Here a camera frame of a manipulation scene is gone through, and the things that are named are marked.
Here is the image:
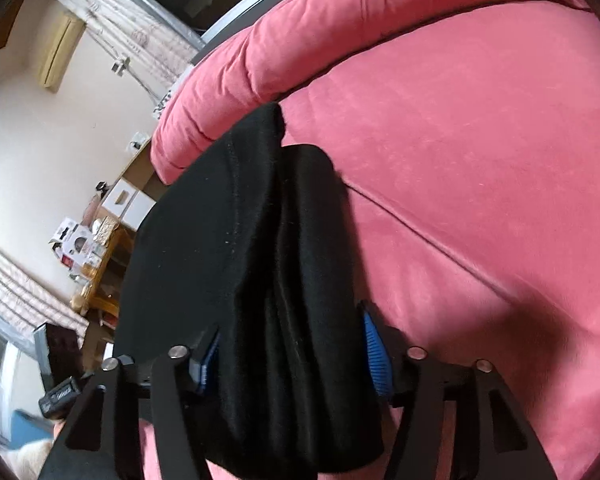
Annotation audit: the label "black pants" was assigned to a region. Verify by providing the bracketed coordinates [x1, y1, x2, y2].
[114, 103, 384, 479]

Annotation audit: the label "brown wooden desk shelf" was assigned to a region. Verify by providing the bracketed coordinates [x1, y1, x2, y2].
[70, 218, 133, 330]

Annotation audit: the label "white product box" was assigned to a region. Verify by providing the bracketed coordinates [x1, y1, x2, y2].
[50, 218, 95, 270]

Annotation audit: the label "white wooden cabinet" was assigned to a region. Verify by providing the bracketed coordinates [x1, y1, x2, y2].
[96, 142, 166, 232]

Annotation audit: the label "pink bed with cover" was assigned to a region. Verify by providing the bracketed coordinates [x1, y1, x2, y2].
[139, 0, 600, 480]

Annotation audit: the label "patterned curtain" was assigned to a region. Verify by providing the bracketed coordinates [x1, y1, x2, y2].
[57, 0, 197, 103]

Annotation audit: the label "yellow air conditioner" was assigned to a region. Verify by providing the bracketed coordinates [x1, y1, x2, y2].
[36, 11, 86, 93]

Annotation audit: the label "red folded duvet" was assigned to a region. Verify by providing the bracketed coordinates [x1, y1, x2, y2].
[150, 0, 587, 184]

